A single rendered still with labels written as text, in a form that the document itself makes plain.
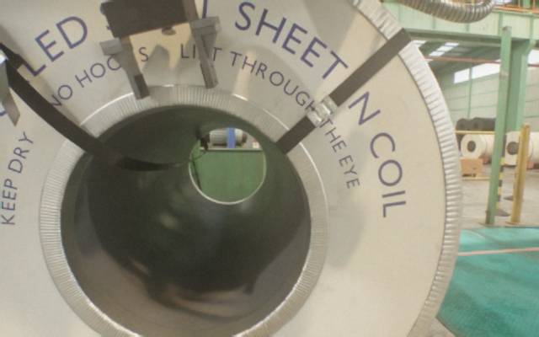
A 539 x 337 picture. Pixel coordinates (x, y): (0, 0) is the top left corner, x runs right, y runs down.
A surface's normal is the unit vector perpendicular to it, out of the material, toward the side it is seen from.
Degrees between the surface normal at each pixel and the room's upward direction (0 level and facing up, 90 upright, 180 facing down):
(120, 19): 114
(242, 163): 90
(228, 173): 90
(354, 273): 90
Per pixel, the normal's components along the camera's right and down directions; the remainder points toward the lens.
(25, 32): 0.08, 0.11
